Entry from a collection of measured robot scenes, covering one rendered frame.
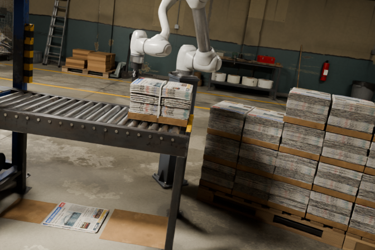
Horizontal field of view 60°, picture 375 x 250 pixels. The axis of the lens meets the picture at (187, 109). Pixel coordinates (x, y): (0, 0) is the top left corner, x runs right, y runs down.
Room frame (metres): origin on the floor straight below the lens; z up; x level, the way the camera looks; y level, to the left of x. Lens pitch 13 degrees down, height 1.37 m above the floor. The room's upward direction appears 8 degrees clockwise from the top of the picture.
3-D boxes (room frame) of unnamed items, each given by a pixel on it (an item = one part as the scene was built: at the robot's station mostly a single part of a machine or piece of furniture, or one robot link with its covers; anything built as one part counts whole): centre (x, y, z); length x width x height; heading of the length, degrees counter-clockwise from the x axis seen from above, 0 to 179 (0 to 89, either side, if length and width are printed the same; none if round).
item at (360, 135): (2.35, -1.19, 0.86); 0.38 x 0.29 x 0.04; 159
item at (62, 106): (2.05, 0.83, 0.77); 0.47 x 0.05 x 0.05; 178
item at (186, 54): (2.83, 0.06, 1.17); 0.18 x 0.16 x 0.22; 62
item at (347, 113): (2.35, -1.18, 0.95); 0.38 x 0.29 x 0.23; 159
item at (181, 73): (2.82, 0.09, 1.03); 0.22 x 0.18 x 0.06; 123
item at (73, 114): (2.05, 0.70, 0.77); 0.47 x 0.05 x 0.05; 178
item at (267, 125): (2.50, -0.79, 0.42); 1.17 x 0.39 x 0.83; 68
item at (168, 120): (2.08, 0.06, 0.83); 0.29 x 0.16 x 0.04; 178
